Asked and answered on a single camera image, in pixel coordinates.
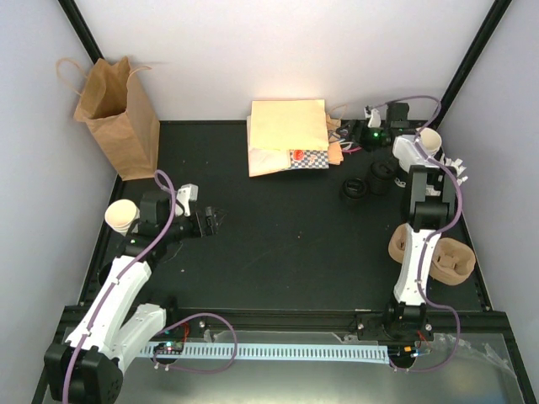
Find cream paper bag with handles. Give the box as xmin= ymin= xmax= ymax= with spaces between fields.
xmin=250 ymin=99 xmax=328 ymax=151

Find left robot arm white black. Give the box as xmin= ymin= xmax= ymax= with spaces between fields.
xmin=44 ymin=183 xmax=218 ymax=403

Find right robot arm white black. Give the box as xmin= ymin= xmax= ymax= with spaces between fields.
xmin=358 ymin=96 xmax=462 ymax=341

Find brown flat paper bag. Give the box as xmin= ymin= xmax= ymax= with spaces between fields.
xmin=326 ymin=104 xmax=348 ymax=165

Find tall black lid stack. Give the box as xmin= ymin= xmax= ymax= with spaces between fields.
xmin=366 ymin=159 xmax=398 ymax=195

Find blue checkered paper bag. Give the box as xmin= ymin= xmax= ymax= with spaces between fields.
xmin=289 ymin=150 xmax=329 ymax=170

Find stack of white paper cups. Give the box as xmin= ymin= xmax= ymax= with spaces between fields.
xmin=419 ymin=127 xmax=442 ymax=157

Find white flat paper bag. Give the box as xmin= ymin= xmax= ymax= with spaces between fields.
xmin=246 ymin=115 xmax=291 ymax=178

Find left stack of paper cups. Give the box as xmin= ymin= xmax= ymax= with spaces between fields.
xmin=104 ymin=199 xmax=140 ymax=236

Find glass of wrapped stirrers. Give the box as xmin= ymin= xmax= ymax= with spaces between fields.
xmin=439 ymin=153 xmax=468 ymax=186

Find small circuit board with LEDs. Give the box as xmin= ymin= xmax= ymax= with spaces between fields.
xmin=153 ymin=342 xmax=184 ymax=355

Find standing brown paper bag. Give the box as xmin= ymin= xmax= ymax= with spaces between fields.
xmin=56 ymin=56 xmax=160 ymax=181

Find coloured bag handle cords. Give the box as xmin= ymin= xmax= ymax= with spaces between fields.
xmin=328 ymin=123 xmax=367 ymax=154

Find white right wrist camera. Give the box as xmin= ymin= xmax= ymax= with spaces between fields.
xmin=364 ymin=105 xmax=382 ymax=128

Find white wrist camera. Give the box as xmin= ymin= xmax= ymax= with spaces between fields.
xmin=364 ymin=105 xmax=382 ymax=128
xmin=174 ymin=183 xmax=199 ymax=217

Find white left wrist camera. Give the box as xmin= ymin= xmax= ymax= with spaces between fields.
xmin=174 ymin=183 xmax=199 ymax=217

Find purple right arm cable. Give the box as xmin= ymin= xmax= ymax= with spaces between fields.
xmin=370 ymin=94 xmax=466 ymax=375

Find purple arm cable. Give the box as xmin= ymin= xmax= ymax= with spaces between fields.
xmin=61 ymin=169 xmax=178 ymax=403
xmin=370 ymin=94 xmax=466 ymax=375

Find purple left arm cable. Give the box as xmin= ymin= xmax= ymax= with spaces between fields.
xmin=61 ymin=169 xmax=178 ymax=403

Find purple cable loop at front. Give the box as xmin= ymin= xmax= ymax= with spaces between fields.
xmin=151 ymin=311 xmax=239 ymax=375

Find black right frame post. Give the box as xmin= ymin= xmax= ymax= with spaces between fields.
xmin=430 ymin=0 xmax=512 ymax=129

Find black frame post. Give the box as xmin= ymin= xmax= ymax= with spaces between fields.
xmin=58 ymin=0 xmax=104 ymax=64
xmin=430 ymin=0 xmax=512 ymax=129

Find light blue slotted cable duct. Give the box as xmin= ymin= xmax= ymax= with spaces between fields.
xmin=138 ymin=343 xmax=389 ymax=364

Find black left frame post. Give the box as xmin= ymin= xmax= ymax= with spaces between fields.
xmin=58 ymin=0 xmax=104 ymax=64

